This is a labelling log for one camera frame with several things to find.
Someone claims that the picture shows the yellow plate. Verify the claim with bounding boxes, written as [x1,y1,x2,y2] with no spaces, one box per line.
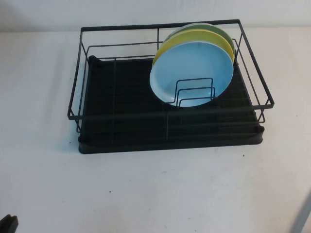
[152,28,235,71]

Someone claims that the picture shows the black wire dish rack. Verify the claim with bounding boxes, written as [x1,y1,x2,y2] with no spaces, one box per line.
[67,19,276,134]

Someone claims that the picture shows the green plate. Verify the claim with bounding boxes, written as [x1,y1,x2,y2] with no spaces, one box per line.
[163,23,236,58]

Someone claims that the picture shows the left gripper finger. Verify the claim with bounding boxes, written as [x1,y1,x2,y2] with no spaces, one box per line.
[0,214,19,233]

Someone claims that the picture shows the light blue plate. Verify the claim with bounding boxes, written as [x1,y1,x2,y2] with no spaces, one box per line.
[149,41,234,108]

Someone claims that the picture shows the grey metal bar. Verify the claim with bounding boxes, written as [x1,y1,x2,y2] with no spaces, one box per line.
[294,198,311,233]

